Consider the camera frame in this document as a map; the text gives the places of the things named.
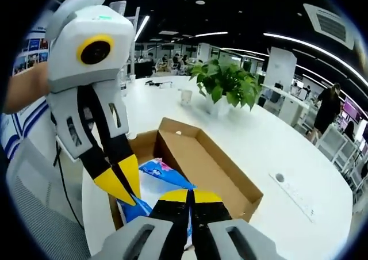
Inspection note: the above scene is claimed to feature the ceiling air conditioner vent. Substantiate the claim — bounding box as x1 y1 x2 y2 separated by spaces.
303 3 356 50

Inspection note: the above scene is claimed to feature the purple display screen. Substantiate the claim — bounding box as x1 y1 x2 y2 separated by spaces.
343 97 365 123

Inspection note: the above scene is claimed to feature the blue soft tissue packet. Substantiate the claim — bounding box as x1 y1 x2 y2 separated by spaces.
116 157 198 243

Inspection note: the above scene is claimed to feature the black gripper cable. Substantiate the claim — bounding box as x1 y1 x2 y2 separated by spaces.
53 143 86 229

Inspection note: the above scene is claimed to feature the table cable cover plate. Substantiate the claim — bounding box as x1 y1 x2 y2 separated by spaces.
269 172 317 223

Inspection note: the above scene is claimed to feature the brown cardboard shoe box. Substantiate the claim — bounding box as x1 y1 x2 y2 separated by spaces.
109 117 265 232

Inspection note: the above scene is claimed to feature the white square pillar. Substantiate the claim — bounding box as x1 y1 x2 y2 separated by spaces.
266 46 297 85

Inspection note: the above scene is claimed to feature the grey mesh office chair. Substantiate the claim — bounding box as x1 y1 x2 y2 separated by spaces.
5 139 93 260

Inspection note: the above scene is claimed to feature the white paper cup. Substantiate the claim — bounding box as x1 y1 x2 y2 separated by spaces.
179 89 193 107

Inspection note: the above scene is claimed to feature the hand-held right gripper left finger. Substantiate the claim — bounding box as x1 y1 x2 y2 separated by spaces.
94 188 192 260

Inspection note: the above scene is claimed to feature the green potted plant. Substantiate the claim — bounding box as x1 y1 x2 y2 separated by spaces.
188 59 263 116

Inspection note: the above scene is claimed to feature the metal storage shelf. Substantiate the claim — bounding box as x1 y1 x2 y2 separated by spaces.
109 0 150 82

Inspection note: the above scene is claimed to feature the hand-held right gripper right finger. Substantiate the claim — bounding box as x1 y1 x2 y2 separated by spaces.
189 189 277 260

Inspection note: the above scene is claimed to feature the long curved ceiling light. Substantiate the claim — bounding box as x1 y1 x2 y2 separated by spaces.
263 32 368 88

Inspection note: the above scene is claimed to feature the white office chair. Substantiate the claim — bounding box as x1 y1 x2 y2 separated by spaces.
316 126 357 165

